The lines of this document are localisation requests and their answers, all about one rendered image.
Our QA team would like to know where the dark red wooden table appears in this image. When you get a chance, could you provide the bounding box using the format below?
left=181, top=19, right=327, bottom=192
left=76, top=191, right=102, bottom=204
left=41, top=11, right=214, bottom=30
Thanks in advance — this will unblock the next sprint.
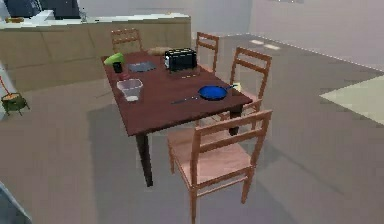
left=100, top=49, right=253, bottom=188

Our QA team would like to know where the clear glass bowl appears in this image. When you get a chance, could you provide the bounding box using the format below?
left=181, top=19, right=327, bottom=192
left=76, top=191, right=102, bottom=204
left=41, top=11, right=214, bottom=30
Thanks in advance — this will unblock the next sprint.
left=116, top=78, right=144, bottom=103

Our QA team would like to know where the blue frying pan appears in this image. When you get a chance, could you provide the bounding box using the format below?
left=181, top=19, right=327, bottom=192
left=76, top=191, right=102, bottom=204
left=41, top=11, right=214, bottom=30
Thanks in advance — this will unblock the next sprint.
left=197, top=83, right=238, bottom=102

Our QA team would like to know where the beige kitchen counter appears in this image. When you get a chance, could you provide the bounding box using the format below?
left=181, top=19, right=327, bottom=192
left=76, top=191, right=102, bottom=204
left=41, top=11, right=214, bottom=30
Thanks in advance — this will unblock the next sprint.
left=0, top=12, right=192, bottom=93

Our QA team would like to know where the thin dark knife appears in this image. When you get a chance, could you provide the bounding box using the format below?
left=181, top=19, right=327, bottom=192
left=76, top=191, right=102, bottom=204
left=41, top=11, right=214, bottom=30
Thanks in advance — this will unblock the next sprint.
left=171, top=95, right=200, bottom=105

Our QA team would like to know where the light brown wooden chair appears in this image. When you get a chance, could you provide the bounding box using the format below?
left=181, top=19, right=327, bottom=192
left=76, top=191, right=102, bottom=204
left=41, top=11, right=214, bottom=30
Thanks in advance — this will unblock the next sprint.
left=218, top=46, right=273, bottom=131
left=166, top=109, right=274, bottom=224
left=110, top=27, right=144, bottom=55
left=195, top=31, right=220, bottom=74

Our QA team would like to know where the dark blue appliance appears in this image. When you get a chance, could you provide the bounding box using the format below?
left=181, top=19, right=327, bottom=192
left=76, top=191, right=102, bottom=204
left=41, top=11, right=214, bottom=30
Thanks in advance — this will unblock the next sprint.
left=3, top=0, right=82, bottom=20

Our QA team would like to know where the black toaster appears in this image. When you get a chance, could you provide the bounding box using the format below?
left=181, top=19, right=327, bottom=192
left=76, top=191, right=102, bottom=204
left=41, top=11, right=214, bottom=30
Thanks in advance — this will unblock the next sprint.
left=163, top=48, right=198, bottom=73

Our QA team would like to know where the dark grey laptop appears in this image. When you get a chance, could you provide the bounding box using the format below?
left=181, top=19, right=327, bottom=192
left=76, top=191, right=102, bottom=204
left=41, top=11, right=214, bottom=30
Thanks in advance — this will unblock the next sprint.
left=127, top=60, right=157, bottom=73

